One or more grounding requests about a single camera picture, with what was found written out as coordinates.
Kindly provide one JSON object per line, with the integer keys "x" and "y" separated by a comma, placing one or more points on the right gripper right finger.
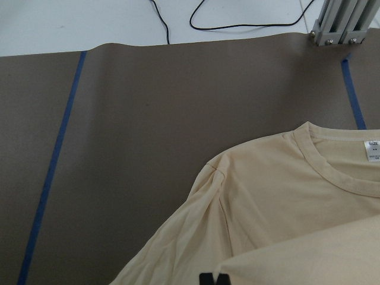
{"x": 223, "y": 277}

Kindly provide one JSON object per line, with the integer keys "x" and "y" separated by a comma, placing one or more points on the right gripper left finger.
{"x": 205, "y": 278}

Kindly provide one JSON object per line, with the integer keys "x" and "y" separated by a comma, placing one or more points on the cream long sleeve shirt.
{"x": 300, "y": 207}

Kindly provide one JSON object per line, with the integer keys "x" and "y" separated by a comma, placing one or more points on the aluminium frame post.
{"x": 343, "y": 22}

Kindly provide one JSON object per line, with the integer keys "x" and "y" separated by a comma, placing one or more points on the brown paper table cover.
{"x": 97, "y": 154}

